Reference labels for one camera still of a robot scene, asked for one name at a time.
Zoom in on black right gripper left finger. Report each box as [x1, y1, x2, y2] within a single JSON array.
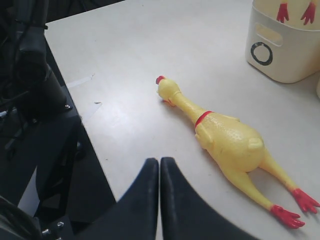
[[76, 158, 159, 240]]

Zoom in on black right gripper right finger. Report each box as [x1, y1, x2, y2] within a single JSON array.
[[160, 157, 255, 240]]

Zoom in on whole rubber chicken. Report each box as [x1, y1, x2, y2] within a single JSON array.
[[155, 75, 320, 229], [276, 0, 320, 26]]

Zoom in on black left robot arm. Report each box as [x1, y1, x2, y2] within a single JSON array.
[[1, 0, 67, 120]]

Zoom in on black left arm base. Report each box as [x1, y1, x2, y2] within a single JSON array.
[[0, 37, 118, 240]]

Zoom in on whole rubber chicken front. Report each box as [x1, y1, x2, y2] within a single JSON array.
[[155, 75, 320, 229]]

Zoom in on cream bin marked O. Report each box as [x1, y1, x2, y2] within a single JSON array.
[[245, 0, 320, 84]]

